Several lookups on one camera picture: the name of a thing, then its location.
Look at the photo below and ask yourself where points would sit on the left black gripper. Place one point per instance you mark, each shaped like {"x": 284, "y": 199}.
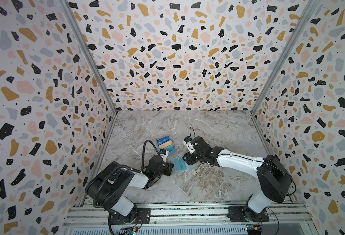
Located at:
{"x": 169, "y": 170}

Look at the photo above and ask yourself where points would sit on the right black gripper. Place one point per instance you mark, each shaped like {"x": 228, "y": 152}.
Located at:
{"x": 190, "y": 155}

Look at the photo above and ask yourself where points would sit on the green card holder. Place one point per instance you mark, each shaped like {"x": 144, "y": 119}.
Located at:
{"x": 181, "y": 166}

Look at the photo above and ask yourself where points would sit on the teal VIP credit card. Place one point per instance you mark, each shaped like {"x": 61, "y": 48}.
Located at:
{"x": 171, "y": 150}

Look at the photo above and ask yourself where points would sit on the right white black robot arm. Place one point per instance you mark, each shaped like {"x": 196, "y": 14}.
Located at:
{"x": 273, "y": 178}

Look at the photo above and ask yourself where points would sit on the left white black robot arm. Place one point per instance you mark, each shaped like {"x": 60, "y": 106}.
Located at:
{"x": 108, "y": 187}

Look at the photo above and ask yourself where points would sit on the beige credit card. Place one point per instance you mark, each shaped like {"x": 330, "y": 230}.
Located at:
{"x": 166, "y": 146}

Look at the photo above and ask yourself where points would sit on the dark blue credit card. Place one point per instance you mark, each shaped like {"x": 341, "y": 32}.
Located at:
{"x": 163, "y": 140}

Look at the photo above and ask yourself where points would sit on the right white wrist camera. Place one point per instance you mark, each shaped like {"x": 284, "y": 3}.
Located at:
{"x": 187, "y": 142}

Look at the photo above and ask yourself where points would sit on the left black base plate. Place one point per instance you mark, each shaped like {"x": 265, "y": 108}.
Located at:
{"x": 136, "y": 216}

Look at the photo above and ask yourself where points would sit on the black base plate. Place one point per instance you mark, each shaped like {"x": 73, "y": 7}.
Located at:
{"x": 136, "y": 216}
{"x": 245, "y": 214}

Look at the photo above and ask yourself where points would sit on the aluminium rail frame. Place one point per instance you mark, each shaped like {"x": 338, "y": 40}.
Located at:
{"x": 196, "y": 218}

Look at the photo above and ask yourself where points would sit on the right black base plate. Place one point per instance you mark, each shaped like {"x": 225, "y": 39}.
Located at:
{"x": 245, "y": 214}

